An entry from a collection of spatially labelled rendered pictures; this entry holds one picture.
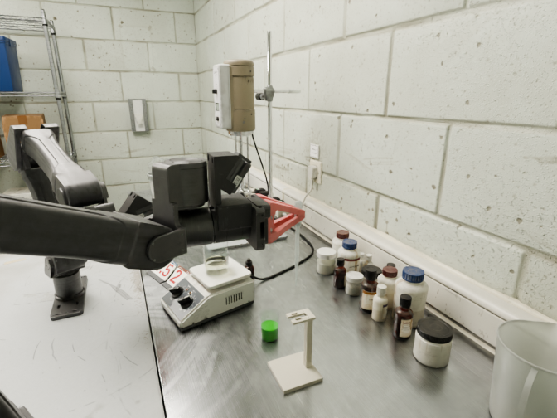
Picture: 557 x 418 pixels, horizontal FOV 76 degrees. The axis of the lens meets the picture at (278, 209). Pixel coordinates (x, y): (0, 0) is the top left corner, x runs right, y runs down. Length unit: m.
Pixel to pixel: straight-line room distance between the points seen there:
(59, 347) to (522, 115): 1.04
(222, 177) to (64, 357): 0.55
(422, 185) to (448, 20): 0.38
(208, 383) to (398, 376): 0.36
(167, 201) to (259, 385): 0.40
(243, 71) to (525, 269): 0.93
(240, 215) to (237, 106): 0.75
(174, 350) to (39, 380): 0.24
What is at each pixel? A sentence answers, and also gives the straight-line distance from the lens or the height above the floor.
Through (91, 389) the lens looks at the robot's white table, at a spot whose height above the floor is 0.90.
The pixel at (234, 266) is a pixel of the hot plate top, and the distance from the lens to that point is 0.94.
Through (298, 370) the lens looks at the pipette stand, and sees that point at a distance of 0.75.
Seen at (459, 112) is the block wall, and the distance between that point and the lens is 0.91.
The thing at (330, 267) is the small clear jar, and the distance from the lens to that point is 1.07.
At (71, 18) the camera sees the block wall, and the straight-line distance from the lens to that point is 3.28.
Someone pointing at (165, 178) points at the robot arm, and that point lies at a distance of 0.49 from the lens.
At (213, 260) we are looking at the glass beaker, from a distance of 0.87.
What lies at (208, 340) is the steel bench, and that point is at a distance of 0.84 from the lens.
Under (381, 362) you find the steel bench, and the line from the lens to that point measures 0.80.
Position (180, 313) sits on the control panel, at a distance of 0.88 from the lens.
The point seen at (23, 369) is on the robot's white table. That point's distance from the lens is 0.91.
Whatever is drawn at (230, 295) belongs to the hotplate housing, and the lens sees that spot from 0.89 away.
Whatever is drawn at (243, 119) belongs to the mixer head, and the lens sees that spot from 1.22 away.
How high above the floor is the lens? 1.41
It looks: 18 degrees down
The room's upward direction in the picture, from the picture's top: straight up
